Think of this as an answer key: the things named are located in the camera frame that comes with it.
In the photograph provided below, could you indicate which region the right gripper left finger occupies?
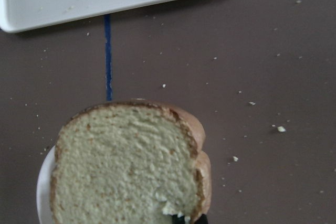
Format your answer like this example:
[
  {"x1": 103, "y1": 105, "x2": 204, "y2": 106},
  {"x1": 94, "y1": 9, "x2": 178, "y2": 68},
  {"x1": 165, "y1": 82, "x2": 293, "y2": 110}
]
[{"x1": 171, "y1": 215, "x2": 185, "y2": 224}]

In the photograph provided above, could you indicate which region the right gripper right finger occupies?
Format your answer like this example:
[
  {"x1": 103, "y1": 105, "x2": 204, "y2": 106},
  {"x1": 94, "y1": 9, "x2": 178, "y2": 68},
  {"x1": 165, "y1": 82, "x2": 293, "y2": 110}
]
[{"x1": 195, "y1": 214, "x2": 208, "y2": 224}]

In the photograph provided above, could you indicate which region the bread slice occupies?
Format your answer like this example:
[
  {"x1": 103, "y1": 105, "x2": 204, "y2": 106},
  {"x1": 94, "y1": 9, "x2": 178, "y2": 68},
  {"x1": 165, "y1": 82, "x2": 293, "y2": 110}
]
[{"x1": 50, "y1": 100, "x2": 212, "y2": 223}]

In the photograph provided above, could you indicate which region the white plate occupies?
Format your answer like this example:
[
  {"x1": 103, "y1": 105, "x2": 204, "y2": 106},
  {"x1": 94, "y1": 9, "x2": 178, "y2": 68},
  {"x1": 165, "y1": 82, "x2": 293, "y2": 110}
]
[{"x1": 36, "y1": 146, "x2": 55, "y2": 224}]

